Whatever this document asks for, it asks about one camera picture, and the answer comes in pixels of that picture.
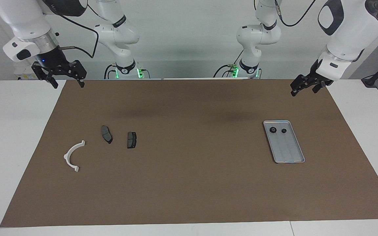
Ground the silver metal tray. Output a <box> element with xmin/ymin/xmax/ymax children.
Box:
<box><xmin>263</xmin><ymin>120</ymin><xmax>305</xmax><ymax>164</ymax></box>

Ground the white socket box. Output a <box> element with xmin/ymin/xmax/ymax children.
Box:
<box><xmin>13</xmin><ymin>63</ymin><xmax>40</xmax><ymax>81</ymax></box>

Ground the curved dark brake pad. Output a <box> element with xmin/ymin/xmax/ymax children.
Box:
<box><xmin>101</xmin><ymin>125</ymin><xmax>113</xmax><ymax>144</ymax></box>

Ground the rectangular dark brake pad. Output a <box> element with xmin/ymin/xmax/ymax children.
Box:
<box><xmin>127</xmin><ymin>131</ymin><xmax>137</xmax><ymax>149</ymax></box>

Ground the brown table mat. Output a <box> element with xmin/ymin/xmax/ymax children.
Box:
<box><xmin>0</xmin><ymin>79</ymin><xmax>378</xmax><ymax>227</ymax></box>

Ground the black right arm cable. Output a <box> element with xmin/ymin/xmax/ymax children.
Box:
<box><xmin>43</xmin><ymin>0</ymin><xmax>99</xmax><ymax>59</ymax></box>

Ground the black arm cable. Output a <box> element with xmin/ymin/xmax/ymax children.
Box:
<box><xmin>43</xmin><ymin>0</ymin><xmax>99</xmax><ymax>59</ymax></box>
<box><xmin>275</xmin><ymin>0</ymin><xmax>318</xmax><ymax>27</ymax></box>

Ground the black right base cable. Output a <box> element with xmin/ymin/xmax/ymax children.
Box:
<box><xmin>104</xmin><ymin>64</ymin><xmax>117</xmax><ymax>80</ymax></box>

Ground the black base cable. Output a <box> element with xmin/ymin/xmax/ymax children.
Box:
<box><xmin>104</xmin><ymin>64</ymin><xmax>117</xmax><ymax>80</ymax></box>
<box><xmin>213</xmin><ymin>49</ymin><xmax>244</xmax><ymax>78</ymax></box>

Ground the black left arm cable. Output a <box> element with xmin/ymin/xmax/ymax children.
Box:
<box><xmin>275</xmin><ymin>0</ymin><xmax>318</xmax><ymax>27</ymax></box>

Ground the white semicircular bracket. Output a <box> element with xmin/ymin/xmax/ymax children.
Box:
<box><xmin>63</xmin><ymin>140</ymin><xmax>86</xmax><ymax>172</ymax></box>

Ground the black left base cable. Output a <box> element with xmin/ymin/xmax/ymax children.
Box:
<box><xmin>213</xmin><ymin>49</ymin><xmax>244</xmax><ymax>78</ymax></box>

